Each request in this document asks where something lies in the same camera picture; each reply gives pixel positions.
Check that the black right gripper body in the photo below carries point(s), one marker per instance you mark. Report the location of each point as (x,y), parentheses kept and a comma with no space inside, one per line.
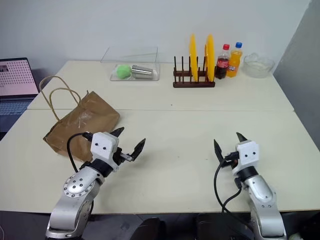
(230,163)

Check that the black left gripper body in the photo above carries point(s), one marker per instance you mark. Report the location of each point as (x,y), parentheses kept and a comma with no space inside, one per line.
(119,155)

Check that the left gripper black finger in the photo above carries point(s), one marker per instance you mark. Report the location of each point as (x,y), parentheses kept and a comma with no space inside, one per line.
(118,131)
(138,149)

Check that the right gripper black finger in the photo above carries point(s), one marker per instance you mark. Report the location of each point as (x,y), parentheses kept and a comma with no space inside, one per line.
(241,137)
(218,151)

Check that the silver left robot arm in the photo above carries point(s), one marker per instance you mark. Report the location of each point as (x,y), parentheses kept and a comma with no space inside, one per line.
(75,186)

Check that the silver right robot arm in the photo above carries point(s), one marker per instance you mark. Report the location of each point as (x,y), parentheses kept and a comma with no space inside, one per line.
(262,197)

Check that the green fuzzy ball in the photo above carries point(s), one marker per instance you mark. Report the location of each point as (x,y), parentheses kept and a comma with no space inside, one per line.
(123,72)

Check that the silver metal cup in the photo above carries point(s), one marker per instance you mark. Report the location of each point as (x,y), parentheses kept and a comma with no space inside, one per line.
(142,72)

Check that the dark wooden dish rack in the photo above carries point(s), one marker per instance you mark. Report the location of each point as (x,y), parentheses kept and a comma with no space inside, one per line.
(193,84)

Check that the clear glass bowl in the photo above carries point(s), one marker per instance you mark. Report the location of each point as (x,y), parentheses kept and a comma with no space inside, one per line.
(258,66)

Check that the cola bottle red cap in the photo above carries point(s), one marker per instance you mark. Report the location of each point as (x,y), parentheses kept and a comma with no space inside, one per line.
(222,65)

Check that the orange soda bottle blue cap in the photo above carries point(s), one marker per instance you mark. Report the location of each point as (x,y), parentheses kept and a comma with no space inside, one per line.
(234,62)

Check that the clear plastic box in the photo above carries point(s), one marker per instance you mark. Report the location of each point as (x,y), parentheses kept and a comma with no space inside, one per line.
(155,63)

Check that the yellow plate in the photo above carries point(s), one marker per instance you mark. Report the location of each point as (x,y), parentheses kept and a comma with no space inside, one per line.
(210,57)
(193,57)

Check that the grey laptop computer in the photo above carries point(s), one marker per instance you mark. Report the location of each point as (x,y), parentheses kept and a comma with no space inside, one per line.
(15,75)

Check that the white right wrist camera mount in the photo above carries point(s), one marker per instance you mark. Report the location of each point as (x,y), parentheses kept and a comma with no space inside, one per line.
(247,153)

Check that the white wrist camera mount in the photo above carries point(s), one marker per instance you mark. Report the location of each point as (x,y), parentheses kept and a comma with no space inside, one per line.
(247,153)
(102,145)

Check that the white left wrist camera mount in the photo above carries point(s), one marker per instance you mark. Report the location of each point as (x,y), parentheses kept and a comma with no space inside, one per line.
(102,145)

